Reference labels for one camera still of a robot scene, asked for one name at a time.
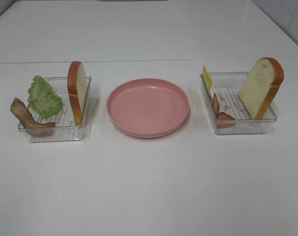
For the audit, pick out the pink bacon strip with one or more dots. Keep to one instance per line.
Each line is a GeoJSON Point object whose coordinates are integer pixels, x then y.
{"type": "Point", "coordinates": [221, 115]}

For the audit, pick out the clear plastic tray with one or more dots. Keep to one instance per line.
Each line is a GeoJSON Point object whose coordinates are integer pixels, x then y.
{"type": "Point", "coordinates": [225, 85]}
{"type": "Point", "coordinates": [65, 129]}

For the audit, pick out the green lettuce leaf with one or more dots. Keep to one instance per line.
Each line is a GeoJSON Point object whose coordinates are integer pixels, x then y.
{"type": "Point", "coordinates": [42, 98]}

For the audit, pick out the left clear plastic tray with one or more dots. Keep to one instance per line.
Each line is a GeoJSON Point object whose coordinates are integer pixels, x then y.
{"type": "Point", "coordinates": [65, 129]}

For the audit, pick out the brown bacon strip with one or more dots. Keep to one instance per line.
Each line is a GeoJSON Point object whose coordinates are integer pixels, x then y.
{"type": "Point", "coordinates": [26, 118]}

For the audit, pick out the right clear plastic tray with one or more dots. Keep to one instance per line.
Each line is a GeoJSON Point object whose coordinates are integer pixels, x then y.
{"type": "Point", "coordinates": [225, 85]}

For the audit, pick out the pink round plate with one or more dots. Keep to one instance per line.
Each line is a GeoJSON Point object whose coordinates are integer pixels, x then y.
{"type": "Point", "coordinates": [148, 107]}

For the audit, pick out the yellow cheese slice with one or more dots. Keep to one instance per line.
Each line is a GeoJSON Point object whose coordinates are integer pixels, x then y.
{"type": "Point", "coordinates": [207, 80]}

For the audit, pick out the bread slice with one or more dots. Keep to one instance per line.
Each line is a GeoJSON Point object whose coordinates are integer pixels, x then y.
{"type": "Point", "coordinates": [77, 89]}
{"type": "Point", "coordinates": [261, 86]}

